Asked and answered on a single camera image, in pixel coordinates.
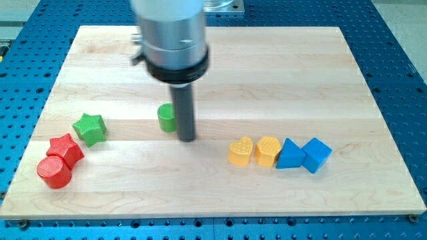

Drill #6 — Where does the blue triangle block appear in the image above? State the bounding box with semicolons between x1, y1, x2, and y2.
276;138;306;169

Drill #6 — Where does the yellow hexagon block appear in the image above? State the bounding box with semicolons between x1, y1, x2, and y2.
254;136;282;167

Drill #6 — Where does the green star block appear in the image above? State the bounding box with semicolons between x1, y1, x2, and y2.
72;113;107;147

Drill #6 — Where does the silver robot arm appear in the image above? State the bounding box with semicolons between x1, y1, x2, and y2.
131;0;209;85

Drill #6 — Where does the green cylinder block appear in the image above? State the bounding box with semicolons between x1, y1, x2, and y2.
157;103;176;133

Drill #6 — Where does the light wooden board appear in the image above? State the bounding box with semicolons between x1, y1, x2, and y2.
1;26;426;220

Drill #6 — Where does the red cylinder block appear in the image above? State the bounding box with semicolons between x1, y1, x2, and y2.
36;155;72;189

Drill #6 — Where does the blue cube block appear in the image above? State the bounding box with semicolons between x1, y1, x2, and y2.
302;137;332;173

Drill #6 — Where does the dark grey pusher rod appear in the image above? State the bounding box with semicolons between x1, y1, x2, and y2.
169;83;196;142

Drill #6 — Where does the yellow heart block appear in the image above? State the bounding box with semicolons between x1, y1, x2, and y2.
228;137;254;167

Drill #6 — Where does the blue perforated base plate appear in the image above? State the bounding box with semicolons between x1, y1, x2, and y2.
1;1;426;239

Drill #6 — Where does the red star block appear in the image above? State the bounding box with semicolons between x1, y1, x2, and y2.
46;133;85;169

